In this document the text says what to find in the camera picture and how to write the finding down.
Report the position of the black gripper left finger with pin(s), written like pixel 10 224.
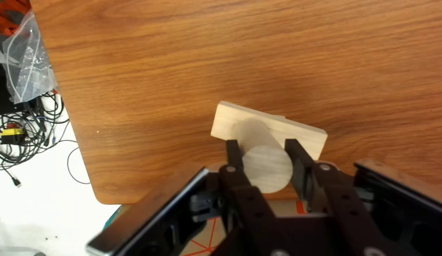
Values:
pixel 242 199

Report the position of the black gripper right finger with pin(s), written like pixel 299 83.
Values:
pixel 335 208

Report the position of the small wooden block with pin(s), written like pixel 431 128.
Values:
pixel 267 168

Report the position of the rectangular wooden block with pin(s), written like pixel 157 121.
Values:
pixel 229 121

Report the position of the clear plastic bag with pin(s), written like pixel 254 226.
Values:
pixel 28 61

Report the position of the orange red object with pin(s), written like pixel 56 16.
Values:
pixel 7 14

